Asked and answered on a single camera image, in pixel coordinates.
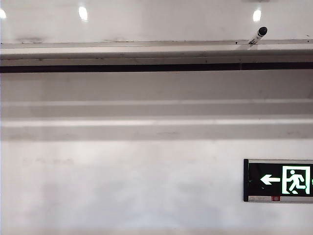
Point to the white marker with black cap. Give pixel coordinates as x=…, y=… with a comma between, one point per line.
x=257, y=36

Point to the aluminium whiteboard tray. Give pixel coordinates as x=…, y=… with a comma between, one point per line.
x=122, y=52

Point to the white whiteboard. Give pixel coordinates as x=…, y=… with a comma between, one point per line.
x=156, y=24

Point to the green illuminated exit sign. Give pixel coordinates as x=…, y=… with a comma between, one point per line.
x=269, y=180

